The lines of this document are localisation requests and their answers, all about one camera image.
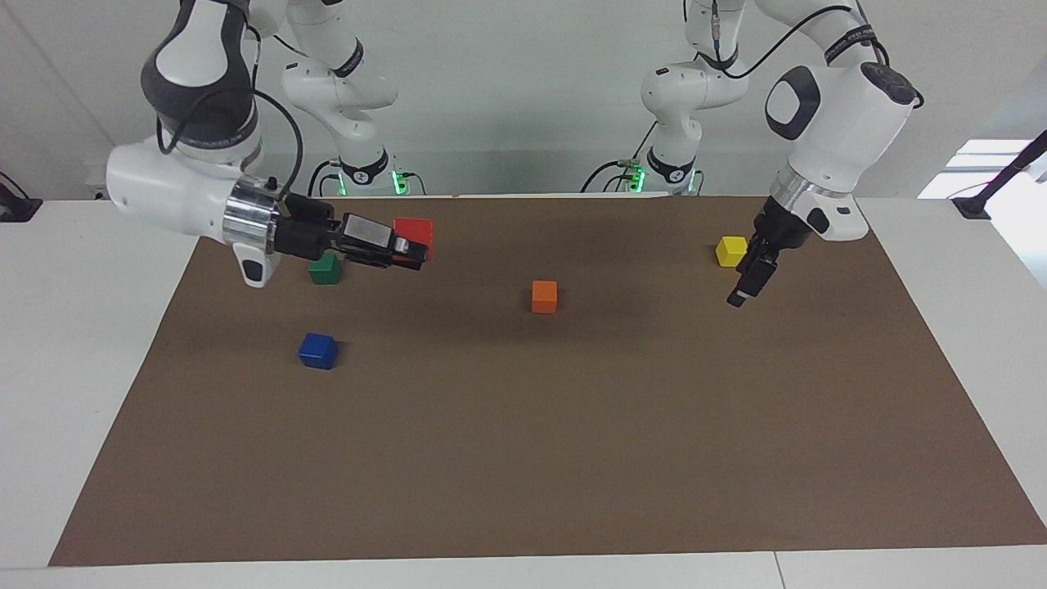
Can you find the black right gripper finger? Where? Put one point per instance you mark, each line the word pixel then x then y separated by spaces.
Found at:
pixel 405 262
pixel 372 236

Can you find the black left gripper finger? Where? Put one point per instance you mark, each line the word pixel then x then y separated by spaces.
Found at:
pixel 754 280
pixel 754 254

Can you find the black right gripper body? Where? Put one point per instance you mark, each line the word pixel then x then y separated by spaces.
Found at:
pixel 307 233

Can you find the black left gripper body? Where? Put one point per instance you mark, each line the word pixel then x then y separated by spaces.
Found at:
pixel 781 229

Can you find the red block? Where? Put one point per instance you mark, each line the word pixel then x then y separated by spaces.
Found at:
pixel 415 229

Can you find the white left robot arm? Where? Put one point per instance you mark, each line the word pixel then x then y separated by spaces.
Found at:
pixel 842 123

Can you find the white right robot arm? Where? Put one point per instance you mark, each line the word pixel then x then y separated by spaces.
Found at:
pixel 164 184

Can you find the yellow block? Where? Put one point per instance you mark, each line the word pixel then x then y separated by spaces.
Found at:
pixel 730 252

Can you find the green block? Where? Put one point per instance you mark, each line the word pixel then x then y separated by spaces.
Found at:
pixel 325 272

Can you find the blue block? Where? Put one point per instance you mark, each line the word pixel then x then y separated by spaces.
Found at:
pixel 317 352

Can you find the orange block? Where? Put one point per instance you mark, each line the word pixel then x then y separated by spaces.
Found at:
pixel 544 298

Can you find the white power box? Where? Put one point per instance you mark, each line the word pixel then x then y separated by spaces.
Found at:
pixel 96 190

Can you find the brown table mat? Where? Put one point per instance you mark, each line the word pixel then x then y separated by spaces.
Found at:
pixel 523 450

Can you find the black clamp stand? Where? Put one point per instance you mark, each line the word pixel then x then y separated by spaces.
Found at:
pixel 18 209
pixel 1002 176

